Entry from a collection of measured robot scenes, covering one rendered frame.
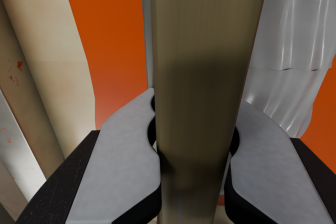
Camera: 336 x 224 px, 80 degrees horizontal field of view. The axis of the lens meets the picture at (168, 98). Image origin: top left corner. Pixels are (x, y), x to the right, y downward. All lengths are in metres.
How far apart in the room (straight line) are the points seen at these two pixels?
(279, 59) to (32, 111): 0.22
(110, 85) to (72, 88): 0.04
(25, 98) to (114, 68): 0.08
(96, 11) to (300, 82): 0.17
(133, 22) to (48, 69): 0.09
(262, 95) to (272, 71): 0.02
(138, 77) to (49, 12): 0.08
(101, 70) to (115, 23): 0.04
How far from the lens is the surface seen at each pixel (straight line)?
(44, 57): 0.21
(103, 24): 0.17
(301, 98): 0.21
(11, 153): 0.25
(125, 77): 0.18
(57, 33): 0.19
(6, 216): 0.34
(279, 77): 0.19
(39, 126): 0.23
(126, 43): 0.17
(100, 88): 0.20
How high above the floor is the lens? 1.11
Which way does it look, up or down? 58 degrees down
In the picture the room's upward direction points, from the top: 174 degrees counter-clockwise
